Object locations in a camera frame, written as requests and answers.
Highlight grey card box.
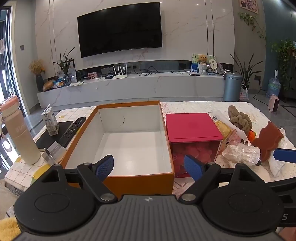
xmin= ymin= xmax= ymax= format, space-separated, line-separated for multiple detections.
xmin=42 ymin=142 xmax=66 ymax=163

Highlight woven handbag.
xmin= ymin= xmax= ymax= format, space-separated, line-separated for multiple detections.
xmin=239 ymin=84 xmax=250 ymax=102

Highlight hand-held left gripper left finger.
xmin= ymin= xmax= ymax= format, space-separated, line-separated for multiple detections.
xmin=42 ymin=155 xmax=117 ymax=202

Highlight black remote control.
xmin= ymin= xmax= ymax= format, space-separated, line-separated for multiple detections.
xmin=60 ymin=117 xmax=86 ymax=147

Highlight yellow fluffy cushion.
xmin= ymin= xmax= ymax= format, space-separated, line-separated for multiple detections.
xmin=0 ymin=218 xmax=19 ymax=241

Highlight green plant in glass vase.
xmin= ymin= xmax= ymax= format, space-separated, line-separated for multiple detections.
xmin=51 ymin=47 xmax=75 ymax=87

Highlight bushy green plant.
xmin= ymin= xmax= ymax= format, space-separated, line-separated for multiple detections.
xmin=270 ymin=39 xmax=296 ymax=91

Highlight blue-grey trash can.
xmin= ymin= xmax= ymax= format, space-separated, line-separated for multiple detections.
xmin=223 ymin=72 xmax=243 ymax=102

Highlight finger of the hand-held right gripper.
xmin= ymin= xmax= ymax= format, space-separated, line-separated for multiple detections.
xmin=273 ymin=148 xmax=296 ymax=163

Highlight framed wall picture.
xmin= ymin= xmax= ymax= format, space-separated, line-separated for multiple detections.
xmin=239 ymin=0 xmax=259 ymax=14

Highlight golden ornament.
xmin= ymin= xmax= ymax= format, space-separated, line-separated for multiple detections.
xmin=43 ymin=79 xmax=56 ymax=92

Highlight black pen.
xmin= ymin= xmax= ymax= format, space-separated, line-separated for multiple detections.
xmin=44 ymin=147 xmax=56 ymax=164

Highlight white marble television console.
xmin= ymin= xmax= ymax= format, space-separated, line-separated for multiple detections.
xmin=37 ymin=70 xmax=226 ymax=108

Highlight beige bottle with pink lid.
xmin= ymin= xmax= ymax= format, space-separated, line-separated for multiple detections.
xmin=0 ymin=96 xmax=41 ymax=165

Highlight red lidded storage container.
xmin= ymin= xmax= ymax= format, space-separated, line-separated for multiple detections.
xmin=165 ymin=113 xmax=224 ymax=179

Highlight green picture card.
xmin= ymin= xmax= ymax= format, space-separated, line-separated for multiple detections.
xmin=191 ymin=54 xmax=216 ymax=75

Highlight white milk carton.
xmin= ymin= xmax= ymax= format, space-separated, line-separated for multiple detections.
xmin=42 ymin=104 xmax=59 ymax=136

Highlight black framed glass door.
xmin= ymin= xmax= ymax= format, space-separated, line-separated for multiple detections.
xmin=0 ymin=9 xmax=26 ymax=109

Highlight pink space heater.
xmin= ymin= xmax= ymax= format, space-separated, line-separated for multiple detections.
xmin=268 ymin=94 xmax=280 ymax=113

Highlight black notebook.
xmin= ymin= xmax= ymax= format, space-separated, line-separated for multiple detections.
xmin=36 ymin=120 xmax=74 ymax=150

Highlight long-leaf potted plant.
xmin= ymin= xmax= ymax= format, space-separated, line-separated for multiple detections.
xmin=230 ymin=54 xmax=264 ymax=90

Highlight rust brown soft toy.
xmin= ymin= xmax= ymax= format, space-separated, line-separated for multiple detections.
xmin=251 ymin=120 xmax=284 ymax=163

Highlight black cables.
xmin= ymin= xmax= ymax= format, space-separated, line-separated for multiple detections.
xmin=135 ymin=66 xmax=173 ymax=76

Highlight yellow snack packet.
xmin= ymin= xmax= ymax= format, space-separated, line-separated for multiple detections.
xmin=209 ymin=110 xmax=236 ymax=149

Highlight dark vase with dried flowers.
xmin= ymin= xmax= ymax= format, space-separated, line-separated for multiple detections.
xmin=28 ymin=60 xmax=46 ymax=92

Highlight pile of snack bags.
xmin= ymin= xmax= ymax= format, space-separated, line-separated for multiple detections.
xmin=53 ymin=77 xmax=66 ymax=88

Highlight orange cardboard box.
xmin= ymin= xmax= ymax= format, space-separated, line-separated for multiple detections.
xmin=60 ymin=100 xmax=174 ymax=201

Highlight hanging vine plant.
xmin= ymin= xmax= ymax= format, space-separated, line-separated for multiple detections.
xmin=238 ymin=12 xmax=267 ymax=47

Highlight white printed tablecloth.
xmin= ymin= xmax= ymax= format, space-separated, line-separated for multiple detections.
xmin=5 ymin=101 xmax=296 ymax=204

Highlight white router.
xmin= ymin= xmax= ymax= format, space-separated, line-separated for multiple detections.
xmin=112 ymin=65 xmax=128 ymax=80

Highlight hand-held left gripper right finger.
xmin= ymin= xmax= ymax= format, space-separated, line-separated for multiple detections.
xmin=179 ymin=155 xmax=257 ymax=202

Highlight tan knotted plush toy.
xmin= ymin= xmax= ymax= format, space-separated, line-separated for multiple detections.
xmin=228 ymin=105 xmax=253 ymax=133

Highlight black wall television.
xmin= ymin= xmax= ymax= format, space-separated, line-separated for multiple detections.
xmin=77 ymin=2 xmax=163 ymax=58

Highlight crumpled clear plastic bag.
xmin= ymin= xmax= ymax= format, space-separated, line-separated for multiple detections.
xmin=222 ymin=139 xmax=262 ymax=166

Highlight blue water jug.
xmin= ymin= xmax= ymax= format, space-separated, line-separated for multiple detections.
xmin=266 ymin=70 xmax=281 ymax=98

